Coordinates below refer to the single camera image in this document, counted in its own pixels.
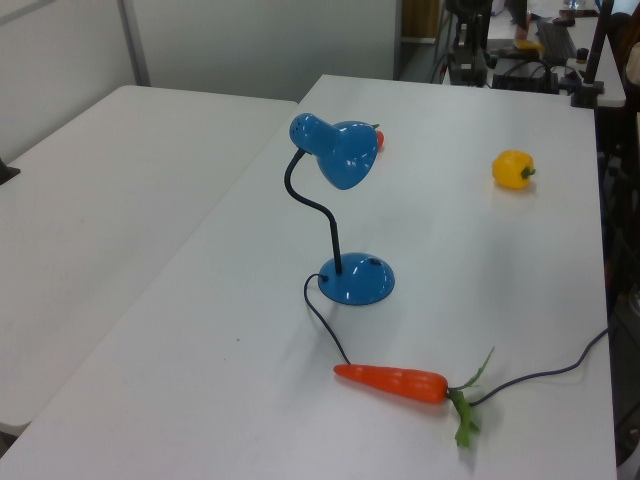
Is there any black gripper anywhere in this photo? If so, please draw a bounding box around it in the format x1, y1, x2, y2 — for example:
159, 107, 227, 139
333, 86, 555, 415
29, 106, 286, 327
448, 13, 491, 87

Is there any blue gooseneck desk lamp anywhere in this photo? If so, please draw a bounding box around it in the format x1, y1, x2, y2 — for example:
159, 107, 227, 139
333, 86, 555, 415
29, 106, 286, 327
284, 113, 397, 307

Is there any black equipment box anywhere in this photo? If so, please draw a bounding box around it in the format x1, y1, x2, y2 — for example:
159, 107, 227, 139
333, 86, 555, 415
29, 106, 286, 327
491, 58, 560, 95

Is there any wooden cabinet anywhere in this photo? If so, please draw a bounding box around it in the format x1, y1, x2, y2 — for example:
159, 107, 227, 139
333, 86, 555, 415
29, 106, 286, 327
400, 0, 445, 42

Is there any black keyboard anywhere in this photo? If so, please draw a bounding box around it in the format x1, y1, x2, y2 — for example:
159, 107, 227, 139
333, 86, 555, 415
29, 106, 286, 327
535, 18, 577, 60

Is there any yellow toy bell pepper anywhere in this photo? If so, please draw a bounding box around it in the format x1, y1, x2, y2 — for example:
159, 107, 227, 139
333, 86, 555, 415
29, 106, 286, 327
491, 149, 537, 191

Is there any orange toy carrot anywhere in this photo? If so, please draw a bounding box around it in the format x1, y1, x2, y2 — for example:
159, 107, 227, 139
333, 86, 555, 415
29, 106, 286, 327
332, 346, 496, 449

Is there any black table clamp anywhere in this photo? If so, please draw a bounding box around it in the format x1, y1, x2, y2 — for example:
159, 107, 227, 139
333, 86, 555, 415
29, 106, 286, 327
0, 157, 22, 186

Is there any black camera stand pole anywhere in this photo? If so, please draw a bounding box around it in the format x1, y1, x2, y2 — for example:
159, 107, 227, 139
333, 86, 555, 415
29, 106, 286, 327
571, 0, 617, 109

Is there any dark lamp power cable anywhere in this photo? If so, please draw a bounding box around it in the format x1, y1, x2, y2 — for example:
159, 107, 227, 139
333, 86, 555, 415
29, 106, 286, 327
303, 272, 610, 405

